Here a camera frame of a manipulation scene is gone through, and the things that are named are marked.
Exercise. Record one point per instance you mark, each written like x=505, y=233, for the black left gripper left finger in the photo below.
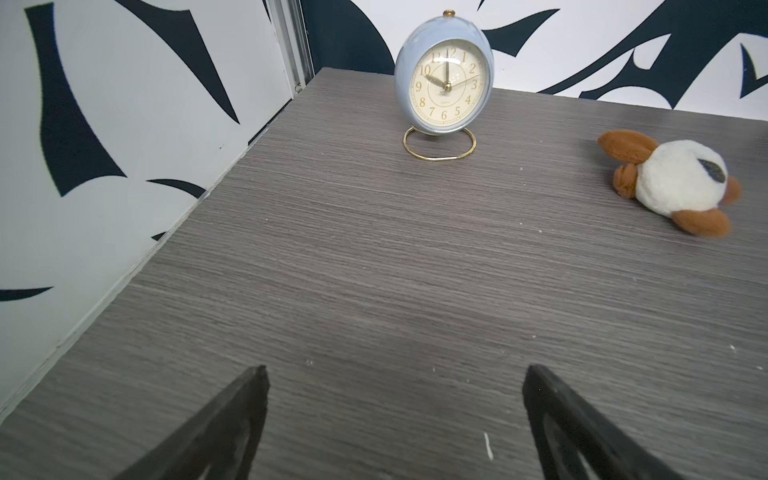
x=219, y=442

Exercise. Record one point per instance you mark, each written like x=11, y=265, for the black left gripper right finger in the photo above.
x=571, y=436

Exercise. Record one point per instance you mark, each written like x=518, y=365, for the brown white plush dog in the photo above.
x=683, y=180

